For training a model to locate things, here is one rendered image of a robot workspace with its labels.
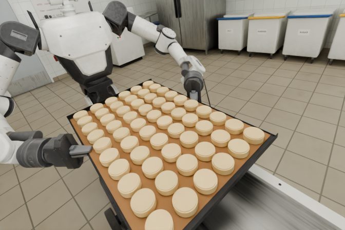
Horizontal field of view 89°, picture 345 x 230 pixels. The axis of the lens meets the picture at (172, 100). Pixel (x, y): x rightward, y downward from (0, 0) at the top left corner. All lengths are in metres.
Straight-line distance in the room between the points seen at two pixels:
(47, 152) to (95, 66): 0.46
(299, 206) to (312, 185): 1.22
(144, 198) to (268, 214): 0.34
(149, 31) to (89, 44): 0.31
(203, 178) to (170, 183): 0.07
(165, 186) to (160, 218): 0.06
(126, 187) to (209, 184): 0.17
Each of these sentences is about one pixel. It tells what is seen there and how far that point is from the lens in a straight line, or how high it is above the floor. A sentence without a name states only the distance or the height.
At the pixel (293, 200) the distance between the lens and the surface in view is 0.57.
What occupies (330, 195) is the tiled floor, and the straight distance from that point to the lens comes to 1.79.
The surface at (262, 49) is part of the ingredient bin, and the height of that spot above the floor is 0.19.
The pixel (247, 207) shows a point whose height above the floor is 0.84.
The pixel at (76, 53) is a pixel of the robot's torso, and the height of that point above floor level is 1.19.
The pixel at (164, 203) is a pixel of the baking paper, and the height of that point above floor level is 1.00.
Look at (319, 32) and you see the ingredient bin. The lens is 3.67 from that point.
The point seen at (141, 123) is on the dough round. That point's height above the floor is 1.02.
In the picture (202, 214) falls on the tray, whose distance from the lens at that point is 0.40.
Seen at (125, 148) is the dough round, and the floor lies 1.02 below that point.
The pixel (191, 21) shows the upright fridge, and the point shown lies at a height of 0.77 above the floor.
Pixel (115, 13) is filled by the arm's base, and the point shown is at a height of 1.31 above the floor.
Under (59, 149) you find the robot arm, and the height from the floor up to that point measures 1.04.
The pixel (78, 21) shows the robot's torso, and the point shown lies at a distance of 0.90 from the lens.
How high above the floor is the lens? 1.36
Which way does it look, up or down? 31 degrees down
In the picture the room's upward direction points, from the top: 9 degrees counter-clockwise
